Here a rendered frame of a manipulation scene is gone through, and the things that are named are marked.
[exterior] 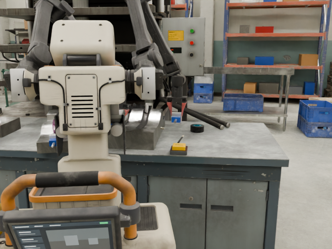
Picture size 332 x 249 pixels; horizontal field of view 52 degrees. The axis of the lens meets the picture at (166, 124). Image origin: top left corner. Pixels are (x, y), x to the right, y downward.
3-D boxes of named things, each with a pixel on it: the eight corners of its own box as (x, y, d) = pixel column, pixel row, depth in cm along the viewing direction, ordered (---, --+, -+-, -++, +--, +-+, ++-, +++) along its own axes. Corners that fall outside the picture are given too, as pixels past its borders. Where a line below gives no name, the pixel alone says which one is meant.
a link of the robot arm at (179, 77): (170, 74, 169) (182, 74, 168) (173, 73, 176) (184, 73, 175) (170, 88, 171) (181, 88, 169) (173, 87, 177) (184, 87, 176)
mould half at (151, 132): (153, 149, 167) (153, 123, 164) (101, 148, 170) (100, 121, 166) (165, 125, 215) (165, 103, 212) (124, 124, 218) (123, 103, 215)
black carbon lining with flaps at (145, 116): (143, 132, 172) (143, 114, 170) (111, 132, 173) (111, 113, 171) (153, 117, 205) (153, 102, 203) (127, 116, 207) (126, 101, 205)
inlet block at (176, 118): (180, 127, 166) (180, 116, 165) (169, 127, 167) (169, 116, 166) (182, 122, 179) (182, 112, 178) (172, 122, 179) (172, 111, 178)
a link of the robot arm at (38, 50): (31, 1, 154) (43, -14, 149) (58, 18, 163) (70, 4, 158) (17, 71, 128) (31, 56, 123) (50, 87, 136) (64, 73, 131)
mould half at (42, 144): (93, 150, 167) (92, 128, 164) (37, 153, 162) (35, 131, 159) (94, 125, 214) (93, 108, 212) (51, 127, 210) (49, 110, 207)
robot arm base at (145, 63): (129, 72, 121) (163, 72, 122) (129, 57, 126) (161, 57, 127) (130, 90, 127) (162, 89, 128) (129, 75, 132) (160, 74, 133)
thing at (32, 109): (157, 128, 238) (157, 118, 236) (-18, 123, 252) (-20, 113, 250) (169, 105, 319) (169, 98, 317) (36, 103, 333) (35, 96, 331)
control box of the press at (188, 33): (200, 216, 265) (205, 17, 230) (161, 214, 268) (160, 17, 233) (200, 203, 286) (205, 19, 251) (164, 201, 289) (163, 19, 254)
